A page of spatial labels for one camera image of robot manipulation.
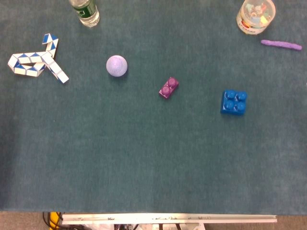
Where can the blue toy brick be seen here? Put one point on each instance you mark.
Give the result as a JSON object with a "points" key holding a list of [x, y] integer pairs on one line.
{"points": [[233, 103]]}

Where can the purple toy brick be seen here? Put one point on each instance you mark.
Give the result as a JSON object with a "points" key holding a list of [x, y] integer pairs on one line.
{"points": [[168, 89]]}

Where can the teal felt table cloth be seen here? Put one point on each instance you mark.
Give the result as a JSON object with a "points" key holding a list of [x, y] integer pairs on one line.
{"points": [[144, 148]]}

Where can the lilac ball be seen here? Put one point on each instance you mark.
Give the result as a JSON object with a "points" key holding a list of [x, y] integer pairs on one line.
{"points": [[116, 66]]}

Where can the blue white snake puzzle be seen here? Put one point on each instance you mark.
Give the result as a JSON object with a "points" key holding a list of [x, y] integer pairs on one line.
{"points": [[49, 60]]}

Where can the clear water bottle green label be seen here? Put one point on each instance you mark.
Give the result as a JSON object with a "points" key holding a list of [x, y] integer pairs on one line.
{"points": [[87, 13]]}

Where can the clear plastic jar of clips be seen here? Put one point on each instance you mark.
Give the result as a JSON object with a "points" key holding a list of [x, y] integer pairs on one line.
{"points": [[255, 16]]}

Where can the purple clay strip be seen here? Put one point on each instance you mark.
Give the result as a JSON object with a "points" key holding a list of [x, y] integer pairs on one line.
{"points": [[280, 44]]}

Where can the aluminium rail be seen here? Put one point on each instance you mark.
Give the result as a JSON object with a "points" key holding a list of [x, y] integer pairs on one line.
{"points": [[168, 218]]}

